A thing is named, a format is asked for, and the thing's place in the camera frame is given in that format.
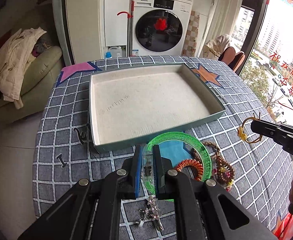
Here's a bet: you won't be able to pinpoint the silver chain hair clip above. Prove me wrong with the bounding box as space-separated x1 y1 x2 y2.
135 196 164 231

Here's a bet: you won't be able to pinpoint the orange red spiral hair tie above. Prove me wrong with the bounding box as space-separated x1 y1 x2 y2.
174 159 205 182

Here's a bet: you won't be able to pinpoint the pink yellow spiral hair tie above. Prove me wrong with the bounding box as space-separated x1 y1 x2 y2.
211 166 235 192

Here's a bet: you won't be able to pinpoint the brown metallic spiral hair tie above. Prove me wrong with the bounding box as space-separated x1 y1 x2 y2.
214 154 236 185

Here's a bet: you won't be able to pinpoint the gold cord bracelet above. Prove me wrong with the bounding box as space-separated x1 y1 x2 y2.
237 113 264 144

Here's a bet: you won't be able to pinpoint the brown braided hair band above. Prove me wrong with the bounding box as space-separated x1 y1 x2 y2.
191 141 221 163

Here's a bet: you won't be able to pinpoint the black hair claw clip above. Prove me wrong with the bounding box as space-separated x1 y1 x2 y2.
73 124 92 145

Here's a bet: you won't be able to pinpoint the green translucent bangle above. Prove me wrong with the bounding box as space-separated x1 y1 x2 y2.
143 132 212 194

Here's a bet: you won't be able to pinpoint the black screw pin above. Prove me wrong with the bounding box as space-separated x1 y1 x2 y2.
56 154 67 168

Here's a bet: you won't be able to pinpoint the checked blue tablecloth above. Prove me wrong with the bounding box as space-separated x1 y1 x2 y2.
33 56 293 232

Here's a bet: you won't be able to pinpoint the brown chair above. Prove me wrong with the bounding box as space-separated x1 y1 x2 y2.
228 51 245 72
218 47 236 65

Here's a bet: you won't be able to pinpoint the teal shallow tray box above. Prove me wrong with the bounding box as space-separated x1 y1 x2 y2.
89 63 226 153

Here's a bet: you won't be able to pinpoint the cream cloth on chair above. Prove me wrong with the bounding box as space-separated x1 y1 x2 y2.
201 34 230 60

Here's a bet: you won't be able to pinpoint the checkered tile panel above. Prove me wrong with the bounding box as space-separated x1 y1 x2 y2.
182 10 200 57

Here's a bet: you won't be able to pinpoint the green sofa armchair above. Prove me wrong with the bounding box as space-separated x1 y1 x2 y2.
0 46 63 124

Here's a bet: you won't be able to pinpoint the blue cap bottle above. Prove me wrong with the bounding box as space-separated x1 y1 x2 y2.
105 51 112 59

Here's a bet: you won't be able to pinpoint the white detergent jug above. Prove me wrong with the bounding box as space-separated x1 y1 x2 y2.
108 46 123 59

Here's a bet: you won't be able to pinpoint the cream jacket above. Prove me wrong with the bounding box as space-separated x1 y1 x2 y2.
0 27 46 109

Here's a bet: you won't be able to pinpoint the white washing machine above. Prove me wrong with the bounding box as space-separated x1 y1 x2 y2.
131 0 192 56

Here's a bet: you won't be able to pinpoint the white cabinet door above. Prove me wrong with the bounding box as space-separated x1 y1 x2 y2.
104 0 131 47

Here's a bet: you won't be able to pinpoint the red handled mop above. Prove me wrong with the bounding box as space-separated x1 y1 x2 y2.
117 0 134 56

